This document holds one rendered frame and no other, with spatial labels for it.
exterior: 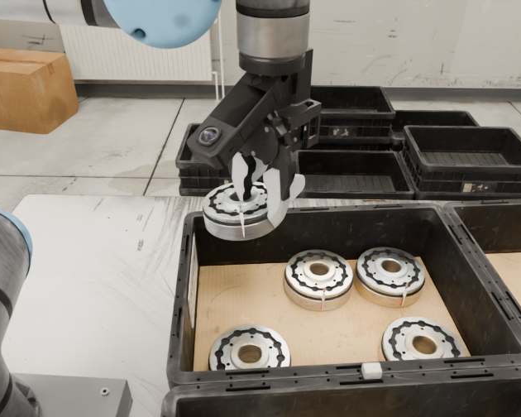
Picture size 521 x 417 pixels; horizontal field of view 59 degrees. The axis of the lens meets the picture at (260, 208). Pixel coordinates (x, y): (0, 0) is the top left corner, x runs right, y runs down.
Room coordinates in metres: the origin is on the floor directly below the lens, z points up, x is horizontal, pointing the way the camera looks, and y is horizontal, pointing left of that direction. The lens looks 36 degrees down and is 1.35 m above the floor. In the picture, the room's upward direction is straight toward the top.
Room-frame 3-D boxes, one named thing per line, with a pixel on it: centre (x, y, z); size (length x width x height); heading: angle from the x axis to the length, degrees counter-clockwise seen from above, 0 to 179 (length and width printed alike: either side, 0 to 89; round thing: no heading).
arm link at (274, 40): (0.50, -0.01, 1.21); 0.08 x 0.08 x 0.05
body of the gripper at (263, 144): (0.50, -0.02, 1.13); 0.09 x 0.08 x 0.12; 138
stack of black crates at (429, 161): (1.43, -0.73, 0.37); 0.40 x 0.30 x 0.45; 88
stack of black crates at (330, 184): (1.44, -0.33, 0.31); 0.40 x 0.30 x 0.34; 88
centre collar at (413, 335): (0.37, -0.21, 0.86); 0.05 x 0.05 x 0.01
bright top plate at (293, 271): (0.51, -0.09, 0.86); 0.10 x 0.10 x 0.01
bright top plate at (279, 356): (0.36, 0.01, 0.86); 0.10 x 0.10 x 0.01
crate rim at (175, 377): (0.44, -0.09, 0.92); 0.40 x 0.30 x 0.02; 94
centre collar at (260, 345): (0.36, 0.01, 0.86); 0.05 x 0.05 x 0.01
